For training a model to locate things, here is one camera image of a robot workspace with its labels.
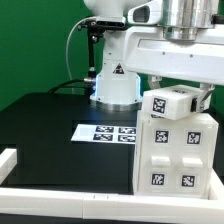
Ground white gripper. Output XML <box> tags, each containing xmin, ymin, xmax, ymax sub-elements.
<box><xmin>123</xmin><ymin>25</ymin><xmax>224</xmax><ymax>112</ymax></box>

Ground tall white block with tag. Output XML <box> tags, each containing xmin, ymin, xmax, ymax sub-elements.
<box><xmin>141</xmin><ymin>85</ymin><xmax>200</xmax><ymax>120</ymax></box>

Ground small white door panel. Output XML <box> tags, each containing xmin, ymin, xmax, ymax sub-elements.
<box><xmin>178</xmin><ymin>128</ymin><xmax>213</xmax><ymax>198</ymax></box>

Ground white cabinet body box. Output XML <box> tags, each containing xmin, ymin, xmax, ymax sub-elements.
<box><xmin>133</xmin><ymin>111</ymin><xmax>218</xmax><ymax>198</ymax></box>

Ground white panel with tag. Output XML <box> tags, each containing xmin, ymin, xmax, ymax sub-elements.
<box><xmin>145</xmin><ymin>127</ymin><xmax>174</xmax><ymax>195</ymax></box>

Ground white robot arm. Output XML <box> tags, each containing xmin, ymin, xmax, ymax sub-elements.
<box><xmin>83</xmin><ymin>0</ymin><xmax>224</xmax><ymax>110</ymax></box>

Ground white marker sheet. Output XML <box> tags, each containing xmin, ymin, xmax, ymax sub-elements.
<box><xmin>71</xmin><ymin>124</ymin><xmax>136</xmax><ymax>144</ymax></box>

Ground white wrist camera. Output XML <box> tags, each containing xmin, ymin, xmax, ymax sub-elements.
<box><xmin>128</xmin><ymin>0</ymin><xmax>163</xmax><ymax>25</ymax></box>

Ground black base cables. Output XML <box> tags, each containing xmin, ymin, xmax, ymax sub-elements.
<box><xmin>47</xmin><ymin>78</ymin><xmax>93</xmax><ymax>96</ymax></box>

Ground black camera stand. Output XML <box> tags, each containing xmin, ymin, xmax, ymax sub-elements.
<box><xmin>77</xmin><ymin>16</ymin><xmax>128</xmax><ymax>98</ymax></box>

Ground white right frame rail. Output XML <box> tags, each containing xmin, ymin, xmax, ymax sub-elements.
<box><xmin>209</xmin><ymin>171</ymin><xmax>224</xmax><ymax>201</ymax></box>

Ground white frame rail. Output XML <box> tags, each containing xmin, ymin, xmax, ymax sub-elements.
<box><xmin>0</xmin><ymin>148</ymin><xmax>17</xmax><ymax>185</ymax></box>
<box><xmin>0</xmin><ymin>188</ymin><xmax>224</xmax><ymax>224</ymax></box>
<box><xmin>209</xmin><ymin>171</ymin><xmax>224</xmax><ymax>201</ymax></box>

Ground grey stand cable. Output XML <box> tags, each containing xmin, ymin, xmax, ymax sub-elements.
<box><xmin>65</xmin><ymin>17</ymin><xmax>96</xmax><ymax>96</ymax></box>

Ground white left frame rail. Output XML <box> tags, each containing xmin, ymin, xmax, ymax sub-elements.
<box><xmin>0</xmin><ymin>148</ymin><xmax>17</xmax><ymax>185</ymax></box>

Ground white front frame rail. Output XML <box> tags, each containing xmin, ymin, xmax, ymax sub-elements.
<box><xmin>0</xmin><ymin>188</ymin><xmax>224</xmax><ymax>224</ymax></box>

